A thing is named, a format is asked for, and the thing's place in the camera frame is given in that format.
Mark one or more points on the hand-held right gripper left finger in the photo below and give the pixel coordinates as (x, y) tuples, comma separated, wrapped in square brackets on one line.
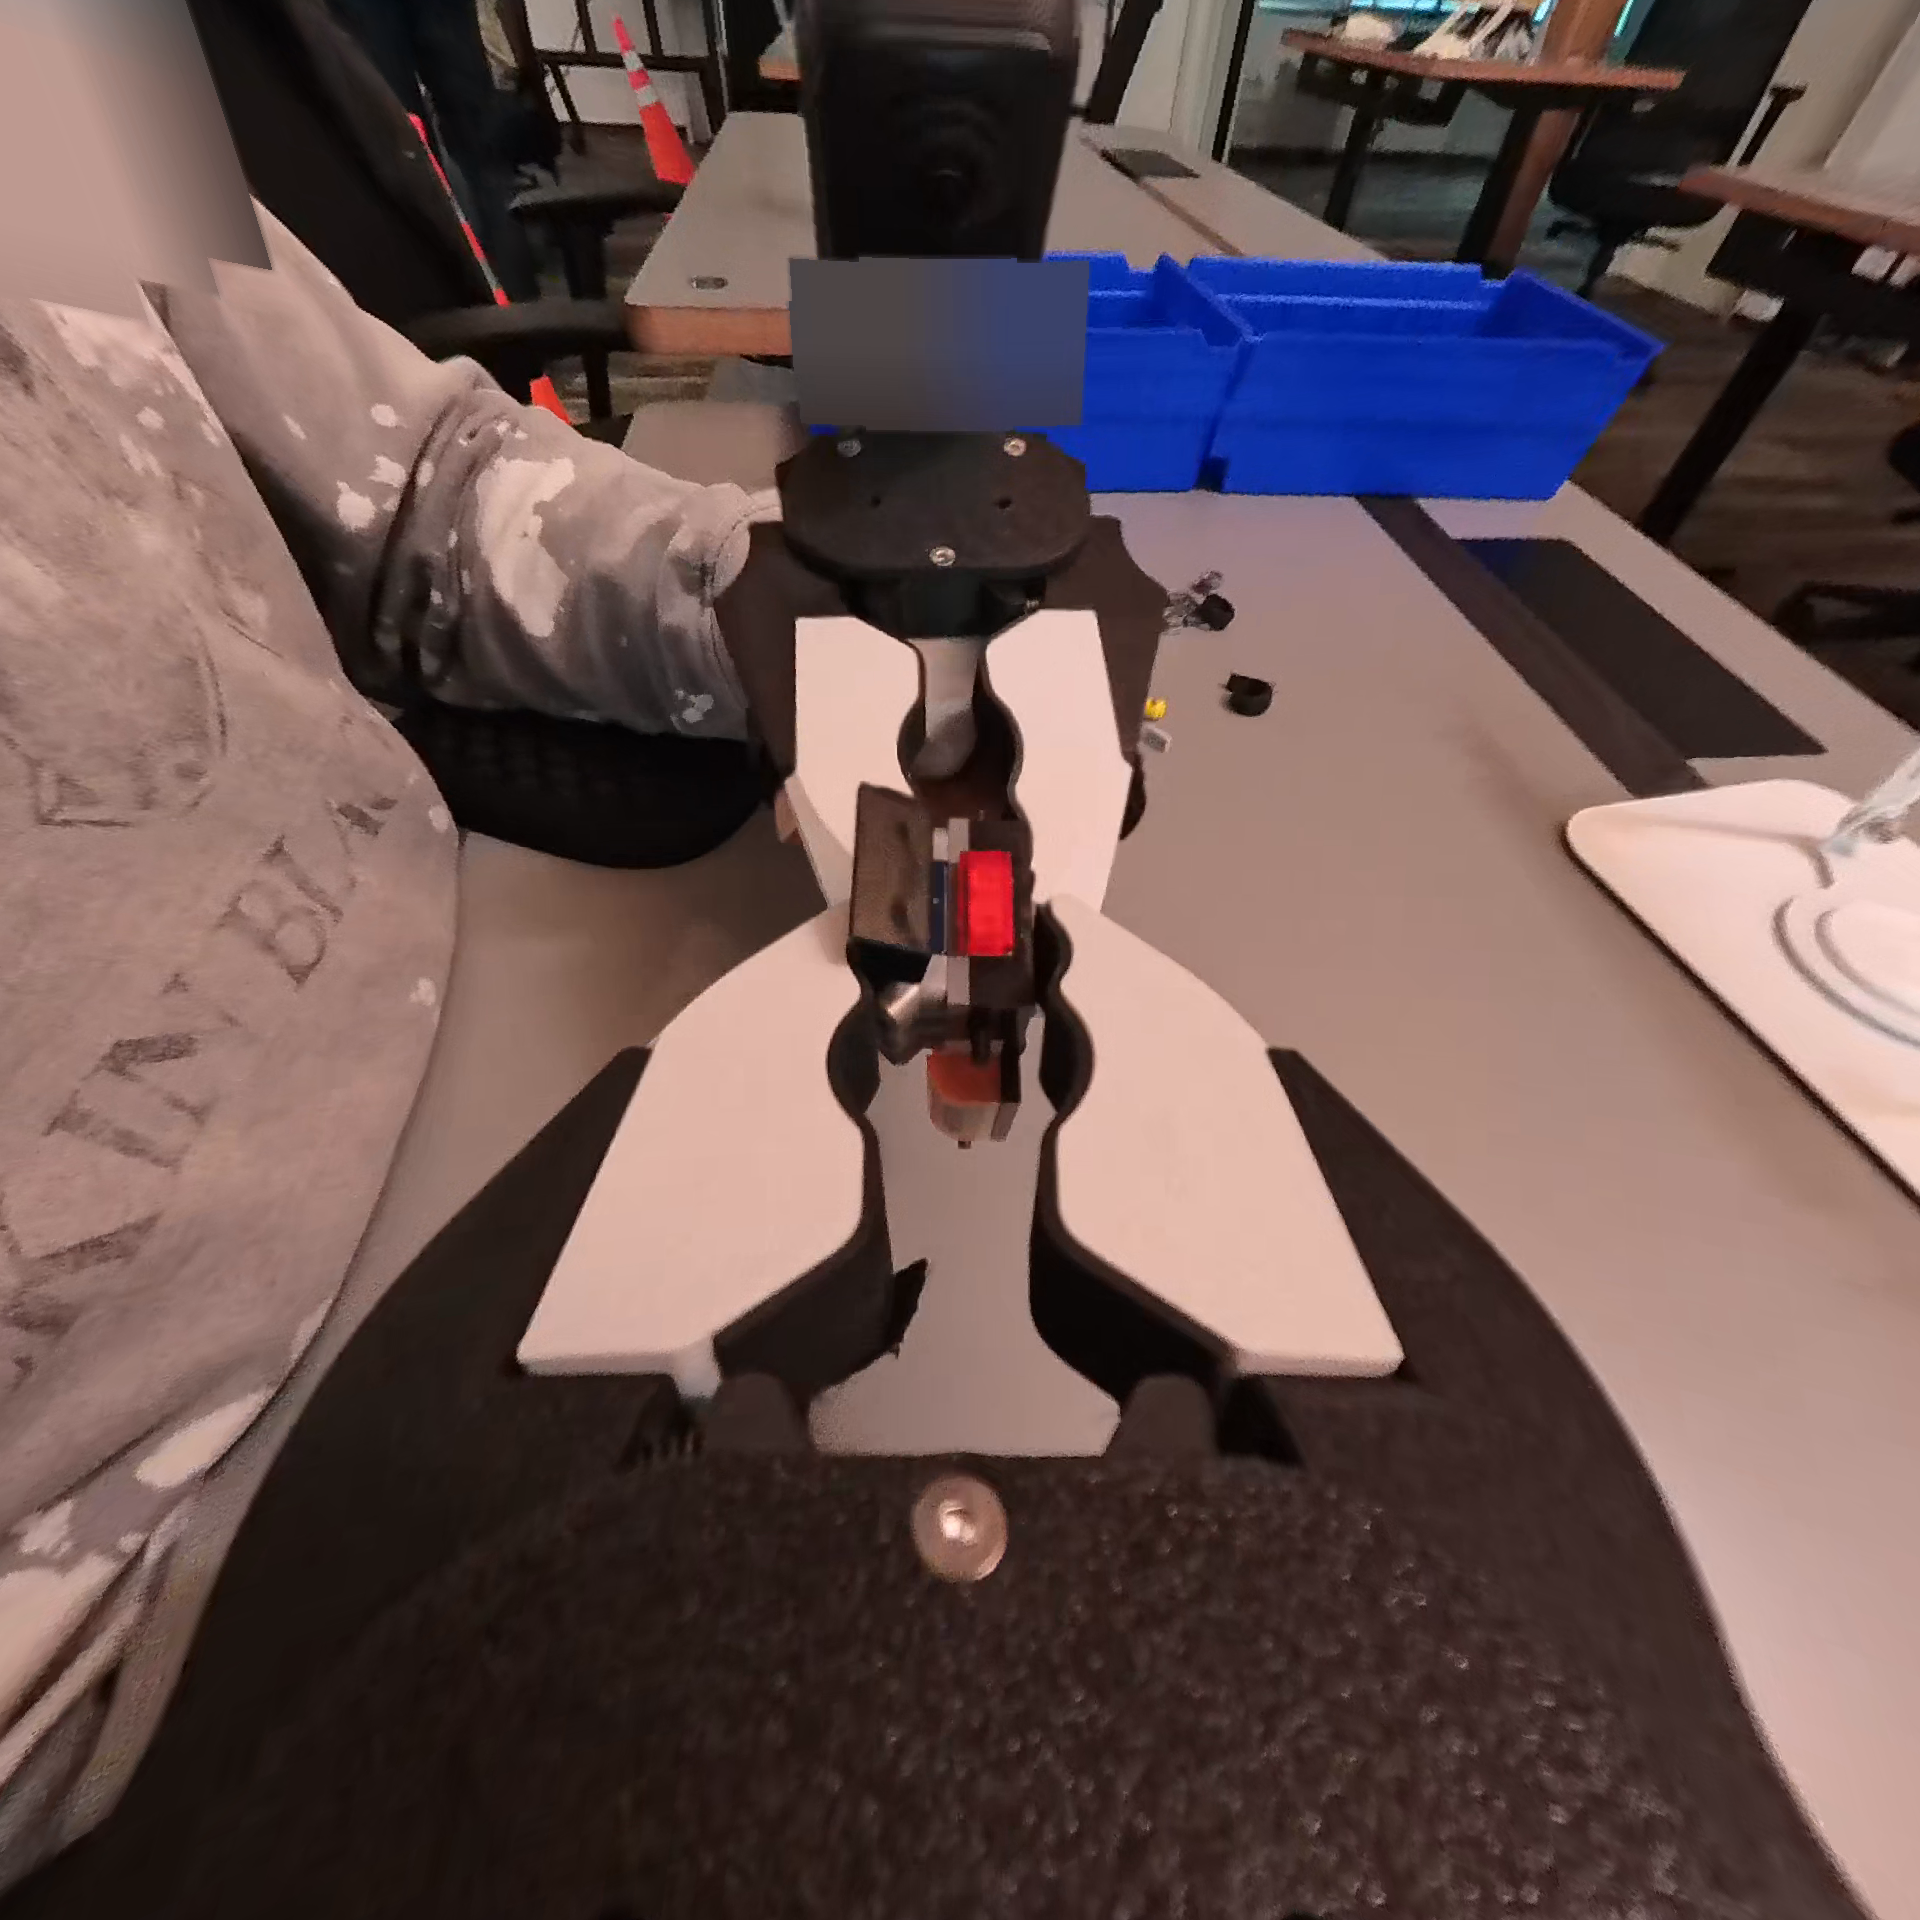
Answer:
[(708, 1201)]

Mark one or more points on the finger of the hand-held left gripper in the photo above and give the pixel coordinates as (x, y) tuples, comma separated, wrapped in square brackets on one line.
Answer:
[(856, 707), (1065, 721)]

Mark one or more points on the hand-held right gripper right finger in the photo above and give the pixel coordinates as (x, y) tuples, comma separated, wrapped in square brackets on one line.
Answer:
[(1230, 1201)]

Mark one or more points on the orange white lego car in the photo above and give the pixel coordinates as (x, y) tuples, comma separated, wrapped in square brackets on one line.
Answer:
[(960, 930)]

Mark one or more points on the white book stand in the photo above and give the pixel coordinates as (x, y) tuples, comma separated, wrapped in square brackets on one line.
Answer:
[(1773, 930)]

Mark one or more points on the person's left forearm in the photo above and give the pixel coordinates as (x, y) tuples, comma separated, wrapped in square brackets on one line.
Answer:
[(573, 586)]

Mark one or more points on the yellow grey lego piece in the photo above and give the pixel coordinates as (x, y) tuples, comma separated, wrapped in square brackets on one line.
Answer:
[(1153, 716)]

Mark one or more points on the black lego tire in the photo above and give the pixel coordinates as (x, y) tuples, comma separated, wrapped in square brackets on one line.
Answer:
[(1249, 690), (1208, 603)]

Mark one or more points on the black textured pad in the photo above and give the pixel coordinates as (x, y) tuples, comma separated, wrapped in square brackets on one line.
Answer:
[(585, 795)]

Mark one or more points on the orange striped cone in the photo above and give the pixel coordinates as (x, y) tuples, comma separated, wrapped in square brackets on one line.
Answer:
[(655, 115), (480, 240)]

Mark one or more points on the blue storage bin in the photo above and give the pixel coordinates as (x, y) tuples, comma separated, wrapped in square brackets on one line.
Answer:
[(1411, 375)]

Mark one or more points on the black office chair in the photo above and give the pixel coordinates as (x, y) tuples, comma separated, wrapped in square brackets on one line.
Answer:
[(391, 180), (1680, 122)]

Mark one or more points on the wooden desk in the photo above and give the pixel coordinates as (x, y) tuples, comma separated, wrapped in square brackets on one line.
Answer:
[(1470, 76), (1801, 257)]

